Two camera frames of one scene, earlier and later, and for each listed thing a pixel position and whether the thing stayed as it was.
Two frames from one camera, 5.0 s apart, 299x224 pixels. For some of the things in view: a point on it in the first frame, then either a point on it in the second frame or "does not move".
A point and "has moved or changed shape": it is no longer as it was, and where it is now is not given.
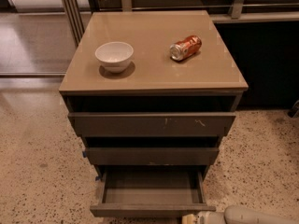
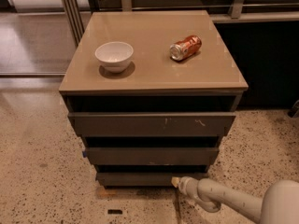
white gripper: [209, 218] → [185, 183]
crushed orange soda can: [186, 48] does not move
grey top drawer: [150, 124] does not move
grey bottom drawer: [151, 191] has moved or changed shape
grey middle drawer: [152, 155] does not move
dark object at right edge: [294, 111] does not move
